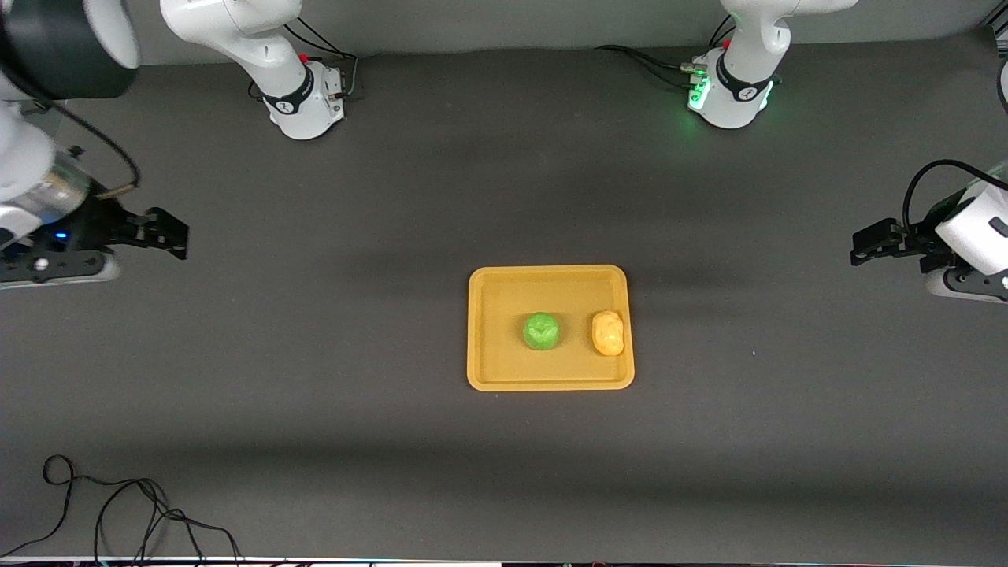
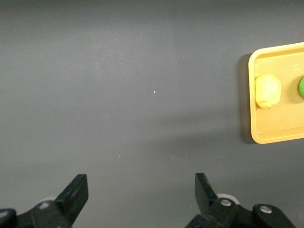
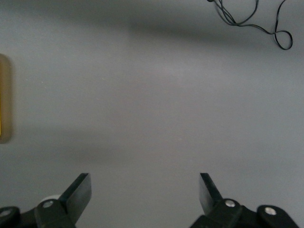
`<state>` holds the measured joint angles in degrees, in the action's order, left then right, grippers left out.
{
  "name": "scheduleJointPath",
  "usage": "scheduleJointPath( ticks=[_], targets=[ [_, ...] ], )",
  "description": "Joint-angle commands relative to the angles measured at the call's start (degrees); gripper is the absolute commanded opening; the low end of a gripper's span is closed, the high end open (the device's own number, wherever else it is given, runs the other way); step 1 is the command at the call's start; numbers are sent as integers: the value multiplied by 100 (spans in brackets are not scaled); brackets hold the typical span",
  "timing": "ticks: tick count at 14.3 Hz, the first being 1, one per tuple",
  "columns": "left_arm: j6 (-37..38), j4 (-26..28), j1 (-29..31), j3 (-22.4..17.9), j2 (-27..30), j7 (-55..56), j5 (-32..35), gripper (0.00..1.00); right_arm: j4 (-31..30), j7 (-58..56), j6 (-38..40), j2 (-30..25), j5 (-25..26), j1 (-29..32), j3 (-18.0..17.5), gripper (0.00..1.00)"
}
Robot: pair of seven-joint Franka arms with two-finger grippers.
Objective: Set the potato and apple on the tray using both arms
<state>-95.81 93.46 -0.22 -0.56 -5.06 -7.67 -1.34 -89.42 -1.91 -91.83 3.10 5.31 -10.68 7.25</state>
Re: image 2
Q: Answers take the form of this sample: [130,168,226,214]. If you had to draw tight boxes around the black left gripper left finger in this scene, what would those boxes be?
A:
[0,174,89,228]

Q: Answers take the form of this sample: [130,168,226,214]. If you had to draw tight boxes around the orange plastic tray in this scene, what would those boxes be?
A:
[248,42,304,145]

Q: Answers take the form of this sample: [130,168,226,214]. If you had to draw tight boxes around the yellow toy potato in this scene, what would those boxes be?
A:
[255,74,282,109]

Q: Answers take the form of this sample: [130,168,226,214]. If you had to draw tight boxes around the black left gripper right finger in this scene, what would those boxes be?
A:
[185,173,296,228]

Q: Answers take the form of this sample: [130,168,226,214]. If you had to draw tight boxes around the green toy apple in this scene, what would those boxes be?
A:
[298,75,304,99]

